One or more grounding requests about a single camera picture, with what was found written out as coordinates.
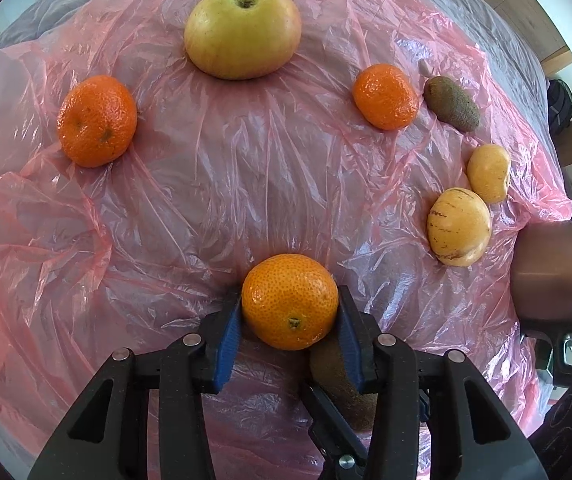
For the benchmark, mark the black backpack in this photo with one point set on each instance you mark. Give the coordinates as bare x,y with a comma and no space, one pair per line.
560,105

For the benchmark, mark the small orange tangerine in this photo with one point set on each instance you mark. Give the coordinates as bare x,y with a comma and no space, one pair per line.
386,96

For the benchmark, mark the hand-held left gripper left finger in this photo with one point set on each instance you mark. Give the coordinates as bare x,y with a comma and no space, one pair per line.
228,330

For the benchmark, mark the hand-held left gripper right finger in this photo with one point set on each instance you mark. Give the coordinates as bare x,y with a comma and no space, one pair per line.
348,335

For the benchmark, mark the pink plastic sheet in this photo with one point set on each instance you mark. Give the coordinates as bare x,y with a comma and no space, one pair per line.
266,185

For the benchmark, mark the bed with wooden headboard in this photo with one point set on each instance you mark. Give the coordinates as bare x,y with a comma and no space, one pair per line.
466,10

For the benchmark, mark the round brown kiwi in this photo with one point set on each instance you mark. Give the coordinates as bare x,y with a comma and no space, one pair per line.
336,385

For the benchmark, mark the large orange tangerine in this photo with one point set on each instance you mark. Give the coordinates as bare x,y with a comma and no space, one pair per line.
288,300

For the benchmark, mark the small plain yellow pepino melon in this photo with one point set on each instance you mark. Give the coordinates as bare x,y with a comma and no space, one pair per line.
489,174

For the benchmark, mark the yellow green apple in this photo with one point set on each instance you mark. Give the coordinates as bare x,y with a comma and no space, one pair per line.
242,32

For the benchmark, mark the striped yellow pepino melon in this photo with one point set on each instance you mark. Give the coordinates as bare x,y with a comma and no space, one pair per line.
458,227

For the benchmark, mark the elongated brown kiwi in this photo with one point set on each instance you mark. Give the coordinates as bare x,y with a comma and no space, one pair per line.
452,104

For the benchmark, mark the copper electric kettle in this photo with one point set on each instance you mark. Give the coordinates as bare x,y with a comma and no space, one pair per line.
561,275

